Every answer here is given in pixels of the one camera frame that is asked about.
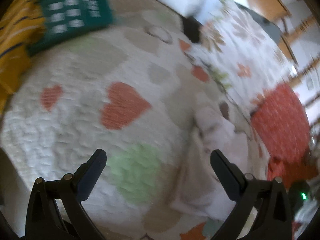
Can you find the yellow striped garment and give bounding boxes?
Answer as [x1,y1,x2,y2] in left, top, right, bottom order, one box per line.
[1,0,46,112]

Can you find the teal printed package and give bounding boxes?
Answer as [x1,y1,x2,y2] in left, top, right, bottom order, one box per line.
[28,0,113,55]

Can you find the red floral blanket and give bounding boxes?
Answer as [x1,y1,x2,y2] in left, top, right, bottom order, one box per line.
[251,83,318,190]

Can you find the white small garment grey band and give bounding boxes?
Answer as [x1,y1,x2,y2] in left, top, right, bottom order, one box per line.
[170,101,270,221]

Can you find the white floral pillow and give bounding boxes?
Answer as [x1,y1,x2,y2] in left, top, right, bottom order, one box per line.
[185,0,294,113]

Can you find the heart patterned quilted bedspread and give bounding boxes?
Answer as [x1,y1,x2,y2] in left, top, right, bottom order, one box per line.
[1,0,226,239]

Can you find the wooden chair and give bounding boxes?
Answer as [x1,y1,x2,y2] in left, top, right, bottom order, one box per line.
[238,0,320,111]

